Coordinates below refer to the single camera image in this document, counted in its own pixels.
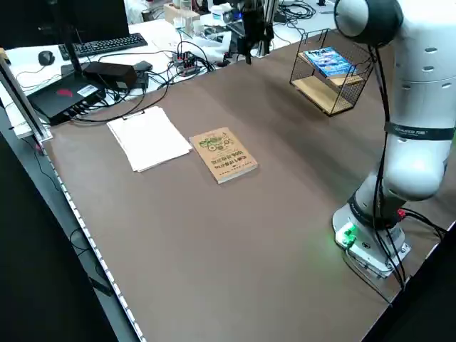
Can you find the black computer mouse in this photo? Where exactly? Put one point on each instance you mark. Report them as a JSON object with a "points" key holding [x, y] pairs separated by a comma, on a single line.
{"points": [[45, 57]]}

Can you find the wooden box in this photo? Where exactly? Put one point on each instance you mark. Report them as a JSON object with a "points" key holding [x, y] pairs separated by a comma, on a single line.
{"points": [[178, 14]]}

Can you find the brown cover book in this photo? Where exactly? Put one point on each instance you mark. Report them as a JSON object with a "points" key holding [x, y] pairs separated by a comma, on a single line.
{"points": [[224, 156]]}

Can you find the white paper clipboard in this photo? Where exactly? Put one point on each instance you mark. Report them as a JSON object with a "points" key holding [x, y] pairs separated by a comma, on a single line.
{"points": [[149, 139]]}

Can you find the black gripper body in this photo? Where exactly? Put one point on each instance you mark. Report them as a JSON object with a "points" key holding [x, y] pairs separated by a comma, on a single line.
{"points": [[253, 16]]}

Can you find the black monitor stand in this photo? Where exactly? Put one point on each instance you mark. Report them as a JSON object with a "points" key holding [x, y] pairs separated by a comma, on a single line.
{"points": [[73, 53]]}

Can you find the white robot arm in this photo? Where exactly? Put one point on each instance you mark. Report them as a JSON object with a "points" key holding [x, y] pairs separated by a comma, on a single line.
{"points": [[413, 160]]}

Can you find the upright aluminium post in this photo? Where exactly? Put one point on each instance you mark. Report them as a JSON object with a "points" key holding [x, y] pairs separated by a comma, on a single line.
{"points": [[269, 10]]}

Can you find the dark power brick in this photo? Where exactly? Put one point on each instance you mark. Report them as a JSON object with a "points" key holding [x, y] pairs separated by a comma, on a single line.
{"points": [[110, 73]]}

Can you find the black monitor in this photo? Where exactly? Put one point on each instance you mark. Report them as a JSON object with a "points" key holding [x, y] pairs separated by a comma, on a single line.
{"points": [[89, 18]]}

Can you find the slanted aluminium post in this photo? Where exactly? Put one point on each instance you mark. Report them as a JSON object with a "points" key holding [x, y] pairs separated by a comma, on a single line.
{"points": [[25, 103]]}

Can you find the black flat desk device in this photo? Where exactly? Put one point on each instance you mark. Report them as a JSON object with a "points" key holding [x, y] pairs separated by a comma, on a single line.
{"points": [[235, 30]]}

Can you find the blue cover book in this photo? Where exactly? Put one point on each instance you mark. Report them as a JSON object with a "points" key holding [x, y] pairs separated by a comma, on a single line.
{"points": [[329, 60]]}

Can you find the black box with red logo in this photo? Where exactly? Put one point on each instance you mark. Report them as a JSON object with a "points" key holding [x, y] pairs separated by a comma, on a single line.
{"points": [[60, 99]]}

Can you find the grey usb hub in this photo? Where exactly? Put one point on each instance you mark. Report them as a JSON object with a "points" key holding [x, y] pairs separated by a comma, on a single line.
{"points": [[185, 64]]}

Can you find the black keyboard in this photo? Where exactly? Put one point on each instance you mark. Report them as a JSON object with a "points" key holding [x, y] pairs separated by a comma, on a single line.
{"points": [[107, 44]]}

